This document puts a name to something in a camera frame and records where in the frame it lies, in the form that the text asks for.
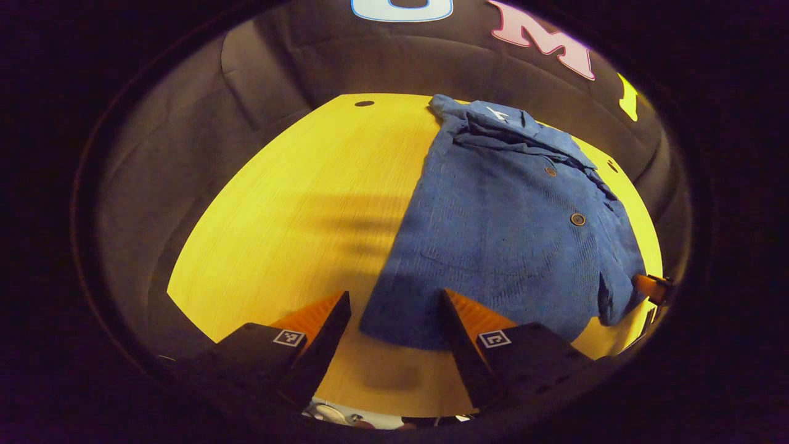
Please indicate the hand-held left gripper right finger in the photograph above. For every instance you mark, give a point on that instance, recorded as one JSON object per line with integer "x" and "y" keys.
{"x": 465, "y": 351}

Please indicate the black backdrop cloth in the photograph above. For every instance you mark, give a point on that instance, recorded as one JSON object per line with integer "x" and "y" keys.
{"x": 277, "y": 61}

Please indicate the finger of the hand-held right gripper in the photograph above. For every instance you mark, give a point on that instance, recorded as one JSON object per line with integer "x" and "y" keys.
{"x": 650, "y": 287}

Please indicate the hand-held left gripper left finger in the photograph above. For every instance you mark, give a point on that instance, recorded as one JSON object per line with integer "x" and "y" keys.
{"x": 320, "y": 351}

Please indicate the blue button shirt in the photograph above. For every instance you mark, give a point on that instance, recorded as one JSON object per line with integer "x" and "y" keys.
{"x": 493, "y": 234}

